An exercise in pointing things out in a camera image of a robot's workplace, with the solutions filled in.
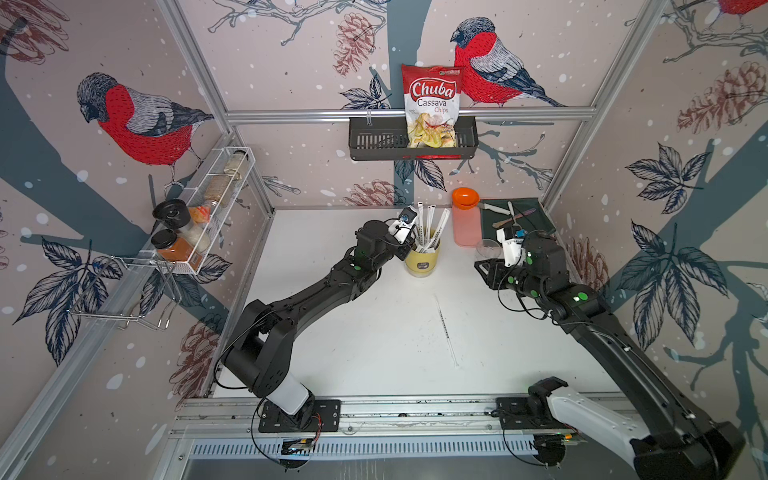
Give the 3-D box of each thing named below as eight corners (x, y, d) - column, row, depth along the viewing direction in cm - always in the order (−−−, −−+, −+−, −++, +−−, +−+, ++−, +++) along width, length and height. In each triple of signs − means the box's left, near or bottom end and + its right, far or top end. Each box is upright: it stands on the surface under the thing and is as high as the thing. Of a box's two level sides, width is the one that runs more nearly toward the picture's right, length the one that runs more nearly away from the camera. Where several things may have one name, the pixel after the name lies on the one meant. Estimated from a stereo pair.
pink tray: (455, 246, 111) (456, 242, 109) (449, 209, 124) (449, 205, 122) (489, 246, 111) (490, 242, 109) (479, 209, 124) (480, 205, 122)
